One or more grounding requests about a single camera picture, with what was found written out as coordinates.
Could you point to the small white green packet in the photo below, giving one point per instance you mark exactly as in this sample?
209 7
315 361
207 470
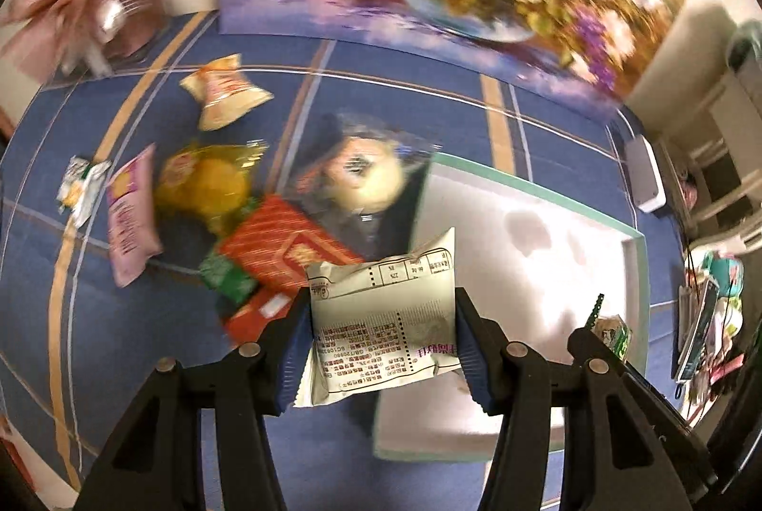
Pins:
80 186

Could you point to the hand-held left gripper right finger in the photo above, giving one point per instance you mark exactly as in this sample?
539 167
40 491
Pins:
473 356

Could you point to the green serrated snack packet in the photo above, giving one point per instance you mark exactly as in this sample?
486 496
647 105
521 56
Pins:
613 332

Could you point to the yellow bread packet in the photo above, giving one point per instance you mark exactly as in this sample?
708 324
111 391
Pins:
208 183

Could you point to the blue plaid tablecloth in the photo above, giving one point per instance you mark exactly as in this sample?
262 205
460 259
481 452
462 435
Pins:
381 88

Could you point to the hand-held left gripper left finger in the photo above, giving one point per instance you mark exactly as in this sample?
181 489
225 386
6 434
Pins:
291 356

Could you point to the red patterned snack packet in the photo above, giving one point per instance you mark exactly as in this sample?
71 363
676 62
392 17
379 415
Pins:
286 243

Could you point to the dark green snack packet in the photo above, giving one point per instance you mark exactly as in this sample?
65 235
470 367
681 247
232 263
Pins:
229 276

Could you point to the white foam tray green rim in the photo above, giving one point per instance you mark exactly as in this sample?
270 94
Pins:
536 261

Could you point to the clear square vase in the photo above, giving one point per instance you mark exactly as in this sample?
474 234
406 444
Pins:
122 20

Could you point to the white shelf unit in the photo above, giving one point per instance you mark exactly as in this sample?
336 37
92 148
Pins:
723 154

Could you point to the white printed snack packet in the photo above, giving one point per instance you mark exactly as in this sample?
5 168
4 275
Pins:
381 320

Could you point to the clear wrapped bun packet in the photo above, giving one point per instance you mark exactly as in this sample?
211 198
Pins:
363 177

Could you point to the pile of colourful clutter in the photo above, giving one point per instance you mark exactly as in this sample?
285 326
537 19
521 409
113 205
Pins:
711 308

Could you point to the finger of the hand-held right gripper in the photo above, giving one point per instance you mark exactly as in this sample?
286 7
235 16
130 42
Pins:
678 439

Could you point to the cream orange cake packet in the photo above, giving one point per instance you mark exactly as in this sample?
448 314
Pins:
223 91

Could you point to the pink snack packet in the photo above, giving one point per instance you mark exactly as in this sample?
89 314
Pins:
128 225

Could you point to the red orange snack packet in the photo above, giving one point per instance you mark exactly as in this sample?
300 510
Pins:
256 317

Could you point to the white box device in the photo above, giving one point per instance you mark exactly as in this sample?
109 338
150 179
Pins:
646 171

